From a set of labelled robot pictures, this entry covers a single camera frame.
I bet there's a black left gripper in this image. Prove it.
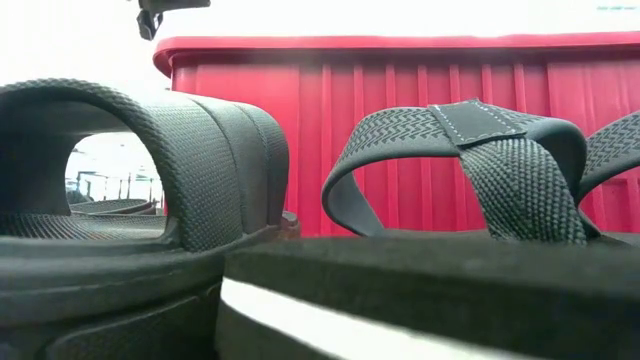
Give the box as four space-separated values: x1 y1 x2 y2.
137 0 212 13

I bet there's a black metal railing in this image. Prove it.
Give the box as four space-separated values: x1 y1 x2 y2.
74 171 165 201

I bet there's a red plastic bin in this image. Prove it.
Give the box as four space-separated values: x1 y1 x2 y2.
153 32 640 237

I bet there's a black slide with crossed straps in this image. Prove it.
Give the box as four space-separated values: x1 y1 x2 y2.
574 109 640 204
214 97 640 360

